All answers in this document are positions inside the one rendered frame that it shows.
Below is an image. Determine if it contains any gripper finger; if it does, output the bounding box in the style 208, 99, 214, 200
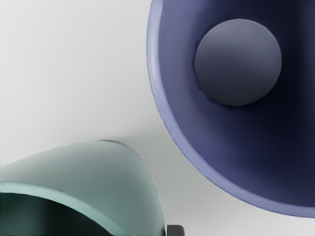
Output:
166, 224, 185, 236

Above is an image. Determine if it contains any teal cup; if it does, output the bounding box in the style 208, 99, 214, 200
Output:
0, 140, 165, 236

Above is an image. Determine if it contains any blue cup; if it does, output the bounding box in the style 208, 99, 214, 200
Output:
146, 0, 315, 218

